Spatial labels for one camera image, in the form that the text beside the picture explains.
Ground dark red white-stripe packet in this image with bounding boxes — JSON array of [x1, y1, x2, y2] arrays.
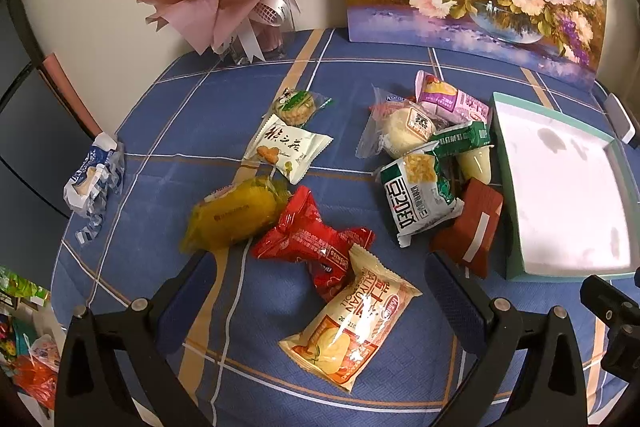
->
[[430, 178, 503, 279]]

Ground yellow soft bread packet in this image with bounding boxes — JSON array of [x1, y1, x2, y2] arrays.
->
[[180, 176, 291, 254]]

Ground red candy-twist snack packet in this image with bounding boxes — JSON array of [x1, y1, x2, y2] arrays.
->
[[250, 186, 375, 303]]

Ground cream orange cake packet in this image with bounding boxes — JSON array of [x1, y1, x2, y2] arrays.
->
[[279, 245, 421, 392]]

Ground yellow jelly cup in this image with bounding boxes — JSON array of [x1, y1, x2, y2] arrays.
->
[[456, 145, 492, 185]]

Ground green white cracker packet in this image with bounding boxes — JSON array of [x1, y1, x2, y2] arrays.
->
[[378, 141, 464, 248]]

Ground white nut snack packet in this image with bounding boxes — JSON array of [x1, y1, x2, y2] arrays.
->
[[243, 114, 333, 185]]

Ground pink purple swiss roll packet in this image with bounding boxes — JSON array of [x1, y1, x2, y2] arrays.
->
[[414, 70, 489, 124]]

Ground round cookie clear green packet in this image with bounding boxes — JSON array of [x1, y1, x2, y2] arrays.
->
[[262, 89, 333, 128]]

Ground round pastry clear packet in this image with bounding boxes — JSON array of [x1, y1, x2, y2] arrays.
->
[[356, 87, 449, 159]]

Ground green biscuit packet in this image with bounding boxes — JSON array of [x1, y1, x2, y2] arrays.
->
[[432, 121, 491, 158]]

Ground colourful bags on floor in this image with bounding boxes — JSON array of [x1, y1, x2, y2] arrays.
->
[[1, 267, 60, 411]]

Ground white teal-rimmed tray box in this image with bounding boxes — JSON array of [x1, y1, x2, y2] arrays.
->
[[492, 93, 639, 282]]

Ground crumpled blue white wrapper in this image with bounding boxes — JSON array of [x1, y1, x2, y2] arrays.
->
[[63, 132, 126, 246]]

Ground white power adapter box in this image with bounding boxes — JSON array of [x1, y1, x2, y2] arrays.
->
[[603, 93, 638, 146]]

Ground blue plaid tablecloth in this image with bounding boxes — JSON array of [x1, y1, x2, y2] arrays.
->
[[51, 29, 610, 426]]

